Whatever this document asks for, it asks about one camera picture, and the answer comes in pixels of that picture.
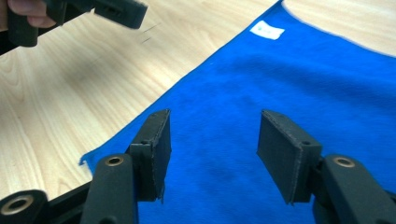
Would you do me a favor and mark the blue cloth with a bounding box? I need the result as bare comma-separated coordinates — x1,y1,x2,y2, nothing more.
78,0,396,224

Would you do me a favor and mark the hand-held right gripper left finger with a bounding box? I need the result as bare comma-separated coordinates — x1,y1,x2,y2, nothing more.
125,108,173,204

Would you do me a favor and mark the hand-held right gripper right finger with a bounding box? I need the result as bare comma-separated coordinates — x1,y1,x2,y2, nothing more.
256,109,324,206

